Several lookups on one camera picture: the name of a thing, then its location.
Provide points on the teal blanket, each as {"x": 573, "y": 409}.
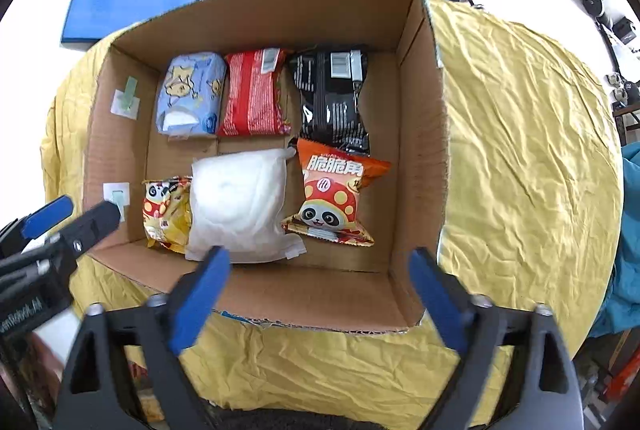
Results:
{"x": 625, "y": 290}

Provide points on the cardboard box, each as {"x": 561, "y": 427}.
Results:
{"x": 150, "y": 25}

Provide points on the white soft pouch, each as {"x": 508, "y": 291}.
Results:
{"x": 235, "y": 205}

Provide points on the red snack packet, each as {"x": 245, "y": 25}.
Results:
{"x": 252, "y": 100}

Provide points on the black bag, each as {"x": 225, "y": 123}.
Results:
{"x": 625, "y": 30}

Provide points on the orange panda snack packet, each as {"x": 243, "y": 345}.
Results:
{"x": 330, "y": 195}

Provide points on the yellow panda snack packet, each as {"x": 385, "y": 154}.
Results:
{"x": 165, "y": 215}

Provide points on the yellow tablecloth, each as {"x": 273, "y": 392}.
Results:
{"x": 525, "y": 135}

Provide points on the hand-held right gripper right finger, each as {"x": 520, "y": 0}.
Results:
{"x": 435, "y": 300}

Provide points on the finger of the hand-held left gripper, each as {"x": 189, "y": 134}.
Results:
{"x": 47, "y": 216}
{"x": 92, "y": 225}

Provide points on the white sneakers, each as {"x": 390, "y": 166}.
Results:
{"x": 617, "y": 86}

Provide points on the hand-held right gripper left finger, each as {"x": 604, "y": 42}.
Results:
{"x": 200, "y": 300}

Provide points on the black snack packet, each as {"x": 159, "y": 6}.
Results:
{"x": 330, "y": 105}

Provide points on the blue tissue pack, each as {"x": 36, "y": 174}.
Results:
{"x": 190, "y": 90}

